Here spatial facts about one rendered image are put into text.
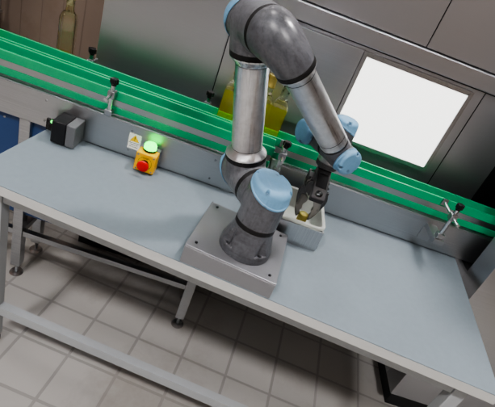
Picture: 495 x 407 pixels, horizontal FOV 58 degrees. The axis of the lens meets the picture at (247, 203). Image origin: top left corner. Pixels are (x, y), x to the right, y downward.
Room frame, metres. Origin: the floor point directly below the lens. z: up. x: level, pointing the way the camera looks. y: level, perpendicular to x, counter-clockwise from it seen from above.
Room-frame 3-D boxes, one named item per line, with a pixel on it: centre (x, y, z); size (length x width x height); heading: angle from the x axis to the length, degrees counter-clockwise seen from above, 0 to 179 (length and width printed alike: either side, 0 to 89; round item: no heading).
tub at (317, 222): (1.33, -0.17, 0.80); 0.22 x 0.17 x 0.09; 5
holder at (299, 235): (1.36, -0.17, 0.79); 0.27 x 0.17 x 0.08; 5
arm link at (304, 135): (1.24, -0.12, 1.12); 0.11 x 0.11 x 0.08; 37
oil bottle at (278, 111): (1.54, 0.02, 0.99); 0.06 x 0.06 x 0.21; 4
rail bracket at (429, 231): (1.48, -0.69, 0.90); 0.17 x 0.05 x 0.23; 5
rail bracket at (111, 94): (1.32, 0.54, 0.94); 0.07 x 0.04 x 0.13; 5
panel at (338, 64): (1.69, -0.16, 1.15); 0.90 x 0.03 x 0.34; 95
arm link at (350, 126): (1.31, -0.19, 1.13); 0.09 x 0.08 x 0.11; 127
